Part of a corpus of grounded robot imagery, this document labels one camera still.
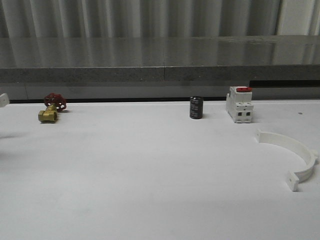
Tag white half pipe clamp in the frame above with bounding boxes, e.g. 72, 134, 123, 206
0, 93, 10, 108
256, 129, 319, 192

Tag black cylindrical capacitor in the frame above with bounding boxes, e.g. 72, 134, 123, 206
189, 96, 204, 120

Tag brass valve red handwheel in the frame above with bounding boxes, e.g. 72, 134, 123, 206
38, 93, 67, 123

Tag grey stone ledge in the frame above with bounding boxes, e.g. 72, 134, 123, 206
0, 35, 320, 102

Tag white circuit breaker red switch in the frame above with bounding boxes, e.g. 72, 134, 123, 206
226, 86, 254, 124

